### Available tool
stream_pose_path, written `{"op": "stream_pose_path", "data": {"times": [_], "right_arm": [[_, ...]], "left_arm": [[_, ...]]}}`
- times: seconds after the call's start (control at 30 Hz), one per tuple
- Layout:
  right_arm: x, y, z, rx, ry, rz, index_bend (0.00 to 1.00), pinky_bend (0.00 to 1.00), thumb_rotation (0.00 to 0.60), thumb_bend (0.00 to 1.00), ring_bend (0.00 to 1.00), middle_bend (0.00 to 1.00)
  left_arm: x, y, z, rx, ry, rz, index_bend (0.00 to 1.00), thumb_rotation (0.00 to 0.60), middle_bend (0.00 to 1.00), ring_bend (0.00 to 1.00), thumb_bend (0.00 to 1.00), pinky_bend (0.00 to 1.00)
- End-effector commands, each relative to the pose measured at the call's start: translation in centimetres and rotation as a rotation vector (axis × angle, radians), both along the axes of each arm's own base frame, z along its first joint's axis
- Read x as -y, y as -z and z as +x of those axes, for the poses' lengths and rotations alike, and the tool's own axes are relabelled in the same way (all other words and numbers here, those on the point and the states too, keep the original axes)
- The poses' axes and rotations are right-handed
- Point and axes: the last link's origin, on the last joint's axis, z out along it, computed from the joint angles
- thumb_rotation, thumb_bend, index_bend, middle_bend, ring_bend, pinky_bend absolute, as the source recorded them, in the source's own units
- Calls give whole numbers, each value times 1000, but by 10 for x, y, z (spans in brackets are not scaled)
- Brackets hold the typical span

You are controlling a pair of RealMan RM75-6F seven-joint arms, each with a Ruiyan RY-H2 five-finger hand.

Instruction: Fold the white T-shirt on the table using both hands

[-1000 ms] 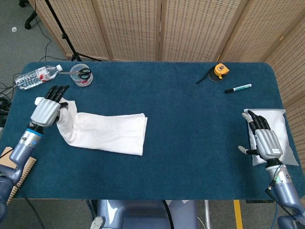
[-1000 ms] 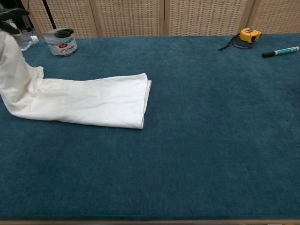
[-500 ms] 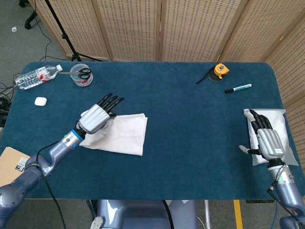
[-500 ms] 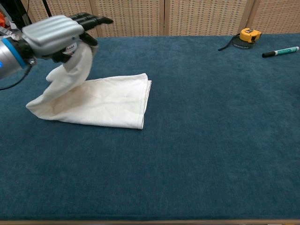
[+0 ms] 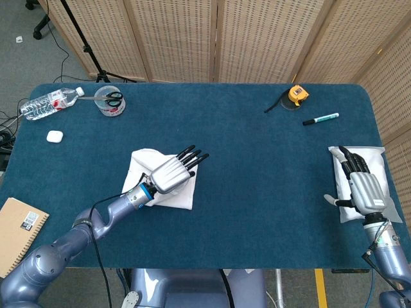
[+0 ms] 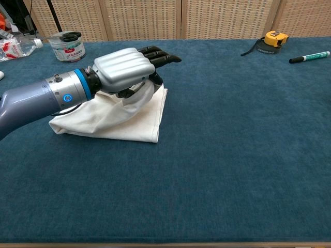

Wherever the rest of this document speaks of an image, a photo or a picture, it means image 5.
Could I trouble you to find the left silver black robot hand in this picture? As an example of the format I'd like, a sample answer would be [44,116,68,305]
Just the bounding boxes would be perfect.
[141,144,210,194]

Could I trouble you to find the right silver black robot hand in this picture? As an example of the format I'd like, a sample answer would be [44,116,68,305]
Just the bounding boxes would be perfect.
[323,146,388,222]

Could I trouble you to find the white short-sleeved T-shirt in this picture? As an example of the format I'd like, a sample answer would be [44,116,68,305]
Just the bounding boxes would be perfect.
[121,147,199,211]

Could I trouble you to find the bagged white cloth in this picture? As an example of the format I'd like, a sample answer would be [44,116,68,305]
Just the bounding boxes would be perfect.
[328,146,403,225]

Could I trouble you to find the green white marker pen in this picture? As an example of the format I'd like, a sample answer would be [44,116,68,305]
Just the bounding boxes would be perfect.
[302,112,340,126]

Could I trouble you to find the clear round plastic tub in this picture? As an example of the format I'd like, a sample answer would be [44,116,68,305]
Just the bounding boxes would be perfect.
[94,85,127,118]

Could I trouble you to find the blue carpet table cover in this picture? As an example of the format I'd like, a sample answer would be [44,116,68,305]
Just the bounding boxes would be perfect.
[0,83,411,270]

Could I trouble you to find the blue-grey robot torso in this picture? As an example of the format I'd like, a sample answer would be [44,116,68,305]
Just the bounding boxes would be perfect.
[123,268,267,308]

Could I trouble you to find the yellow tape measure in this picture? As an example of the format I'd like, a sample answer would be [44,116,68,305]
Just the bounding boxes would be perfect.
[264,84,310,114]

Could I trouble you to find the clear plastic water bottle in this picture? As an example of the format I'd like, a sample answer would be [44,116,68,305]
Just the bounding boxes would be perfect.
[19,86,85,121]

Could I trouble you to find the black tripod stand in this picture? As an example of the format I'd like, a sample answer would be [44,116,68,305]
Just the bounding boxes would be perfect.
[59,0,137,83]

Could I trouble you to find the brown spiral notebook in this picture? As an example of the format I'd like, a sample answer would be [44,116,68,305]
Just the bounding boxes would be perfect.
[0,197,50,279]

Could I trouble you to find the black office chair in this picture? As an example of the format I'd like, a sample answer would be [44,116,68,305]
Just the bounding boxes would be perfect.
[25,0,51,40]

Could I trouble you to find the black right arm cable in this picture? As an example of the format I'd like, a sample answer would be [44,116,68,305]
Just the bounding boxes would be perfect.
[362,243,405,299]

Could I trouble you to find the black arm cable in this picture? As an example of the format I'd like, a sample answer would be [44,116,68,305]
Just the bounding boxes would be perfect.
[362,243,405,299]
[88,173,145,308]

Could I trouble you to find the black-handled scissors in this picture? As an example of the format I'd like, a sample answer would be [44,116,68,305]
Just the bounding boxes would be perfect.
[76,91,124,107]

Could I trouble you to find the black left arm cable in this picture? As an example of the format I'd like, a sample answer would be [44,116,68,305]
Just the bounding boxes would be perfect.
[88,173,145,308]

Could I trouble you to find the white metal post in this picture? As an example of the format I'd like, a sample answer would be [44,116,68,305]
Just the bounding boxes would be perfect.
[275,268,285,308]

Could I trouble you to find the black floor cable bundle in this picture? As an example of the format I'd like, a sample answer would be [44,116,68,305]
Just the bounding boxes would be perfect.
[0,108,20,167]

